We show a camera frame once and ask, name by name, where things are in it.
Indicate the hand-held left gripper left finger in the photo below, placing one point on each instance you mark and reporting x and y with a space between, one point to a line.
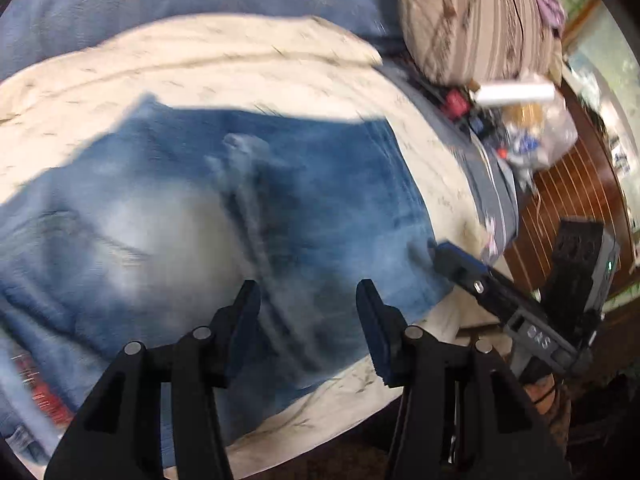
241 332

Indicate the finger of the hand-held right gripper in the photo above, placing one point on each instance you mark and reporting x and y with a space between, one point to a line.
460 265

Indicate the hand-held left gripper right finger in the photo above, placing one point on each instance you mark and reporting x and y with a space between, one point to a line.
376 332

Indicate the blue denim pants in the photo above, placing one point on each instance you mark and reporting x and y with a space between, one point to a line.
325 185

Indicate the person's right hand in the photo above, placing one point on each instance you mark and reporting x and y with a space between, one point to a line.
545 400

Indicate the clear plastic bag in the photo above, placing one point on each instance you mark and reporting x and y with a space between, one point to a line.
550 130

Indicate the small red box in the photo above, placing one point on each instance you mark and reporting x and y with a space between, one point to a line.
457 104

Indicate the white roll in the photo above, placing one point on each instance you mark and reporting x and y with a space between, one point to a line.
515 92

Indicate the striped beige pillow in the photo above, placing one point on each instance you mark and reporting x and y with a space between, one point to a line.
475 25

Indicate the cream leaf print sheet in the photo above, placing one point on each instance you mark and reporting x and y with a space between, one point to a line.
200 60

